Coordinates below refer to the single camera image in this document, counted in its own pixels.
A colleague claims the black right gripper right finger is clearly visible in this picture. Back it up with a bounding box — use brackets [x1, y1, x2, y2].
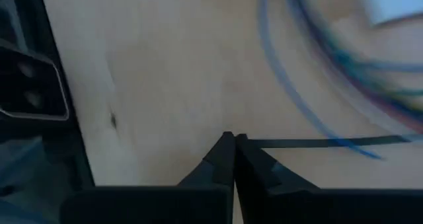
[236, 133, 320, 194]

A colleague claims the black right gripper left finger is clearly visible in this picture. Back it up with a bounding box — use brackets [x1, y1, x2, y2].
[178, 131, 235, 187]

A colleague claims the teal wire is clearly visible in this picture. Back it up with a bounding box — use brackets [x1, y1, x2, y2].
[330, 48, 423, 99]

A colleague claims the bundle of thin wires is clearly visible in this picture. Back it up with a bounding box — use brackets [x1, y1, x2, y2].
[287, 0, 423, 126]

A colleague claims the white duct cover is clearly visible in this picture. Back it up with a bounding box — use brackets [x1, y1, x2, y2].
[362, 0, 423, 26]

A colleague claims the black box with silver edge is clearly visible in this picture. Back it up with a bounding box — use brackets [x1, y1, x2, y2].
[0, 38, 69, 121]

